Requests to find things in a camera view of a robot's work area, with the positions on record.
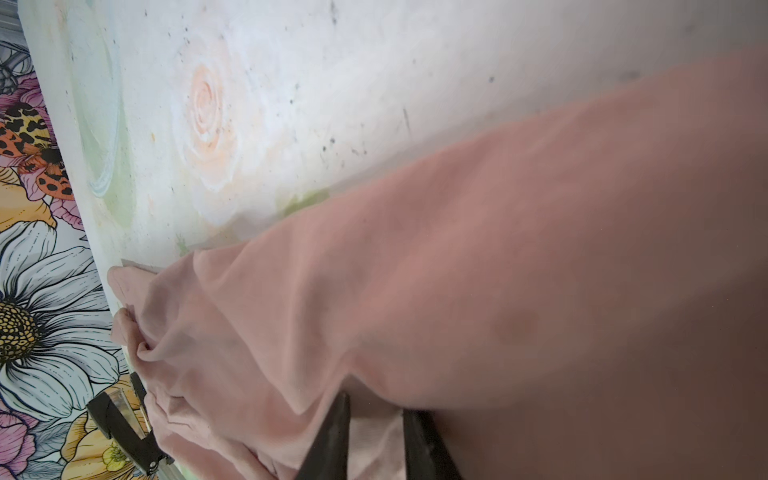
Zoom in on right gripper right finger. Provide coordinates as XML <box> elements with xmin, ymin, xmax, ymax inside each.
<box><xmin>402</xmin><ymin>410</ymin><xmax>462</xmax><ymax>480</ymax></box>

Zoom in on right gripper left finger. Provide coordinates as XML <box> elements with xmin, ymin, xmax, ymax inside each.
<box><xmin>295</xmin><ymin>392</ymin><xmax>351</xmax><ymax>480</ymax></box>

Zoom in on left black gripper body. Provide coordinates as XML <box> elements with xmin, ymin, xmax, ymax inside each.
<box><xmin>87</xmin><ymin>372</ymin><xmax>176</xmax><ymax>477</ymax></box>

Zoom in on pink printed t-shirt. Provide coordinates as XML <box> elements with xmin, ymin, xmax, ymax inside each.
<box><xmin>108</xmin><ymin>47</ymin><xmax>767</xmax><ymax>479</ymax></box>

